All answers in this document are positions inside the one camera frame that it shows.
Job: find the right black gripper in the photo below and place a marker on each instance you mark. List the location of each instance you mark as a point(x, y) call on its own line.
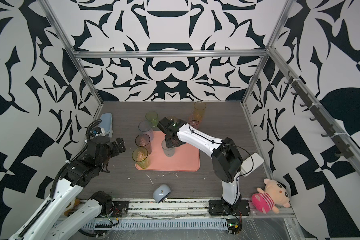
point(168, 144)

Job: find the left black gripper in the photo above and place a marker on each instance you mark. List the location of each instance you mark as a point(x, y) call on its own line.
point(115, 149)

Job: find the short green glass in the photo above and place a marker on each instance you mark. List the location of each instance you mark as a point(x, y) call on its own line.
point(153, 117)

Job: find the blue tall tumbler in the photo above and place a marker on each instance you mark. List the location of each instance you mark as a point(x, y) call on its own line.
point(146, 127)

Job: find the teal dimpled tumbler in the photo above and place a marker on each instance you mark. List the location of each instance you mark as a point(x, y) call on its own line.
point(169, 152)

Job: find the dark grey tumbler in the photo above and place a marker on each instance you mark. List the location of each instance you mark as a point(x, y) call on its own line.
point(144, 141)

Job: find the tall green glass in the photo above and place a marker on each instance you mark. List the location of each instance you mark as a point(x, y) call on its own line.
point(141, 157)

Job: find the pink plastic tray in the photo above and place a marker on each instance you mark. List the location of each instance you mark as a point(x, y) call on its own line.
point(185, 159)

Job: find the tall amber glass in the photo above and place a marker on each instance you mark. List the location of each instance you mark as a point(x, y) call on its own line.
point(199, 110)

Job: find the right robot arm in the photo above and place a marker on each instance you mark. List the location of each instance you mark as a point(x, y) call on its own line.
point(225, 156)

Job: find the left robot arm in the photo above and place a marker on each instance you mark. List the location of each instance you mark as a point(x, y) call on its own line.
point(69, 182)

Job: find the short pink glass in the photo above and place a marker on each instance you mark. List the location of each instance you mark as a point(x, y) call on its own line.
point(193, 121)

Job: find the light blue case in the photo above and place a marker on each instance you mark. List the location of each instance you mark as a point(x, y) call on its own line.
point(106, 124)

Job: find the brown plush toy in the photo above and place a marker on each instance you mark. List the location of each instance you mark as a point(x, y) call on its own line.
point(73, 203)

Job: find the grey computer mouse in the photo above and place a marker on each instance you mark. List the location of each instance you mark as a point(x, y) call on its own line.
point(161, 193)

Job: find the white box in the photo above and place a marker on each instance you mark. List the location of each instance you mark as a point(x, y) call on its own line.
point(251, 163)

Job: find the pink plush doll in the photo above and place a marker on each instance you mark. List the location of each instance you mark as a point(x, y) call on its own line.
point(273, 195)

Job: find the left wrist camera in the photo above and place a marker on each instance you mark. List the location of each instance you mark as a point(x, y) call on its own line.
point(97, 131)

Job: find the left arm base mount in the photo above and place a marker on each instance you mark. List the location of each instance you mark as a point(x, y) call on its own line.
point(118, 209)

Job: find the white cable duct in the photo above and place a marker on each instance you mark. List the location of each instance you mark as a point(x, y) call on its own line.
point(174, 224)

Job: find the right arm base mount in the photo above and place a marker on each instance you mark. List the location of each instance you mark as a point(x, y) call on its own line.
point(222, 208)

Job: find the black wall hook rack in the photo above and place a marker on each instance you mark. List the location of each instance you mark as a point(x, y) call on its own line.
point(320, 116)

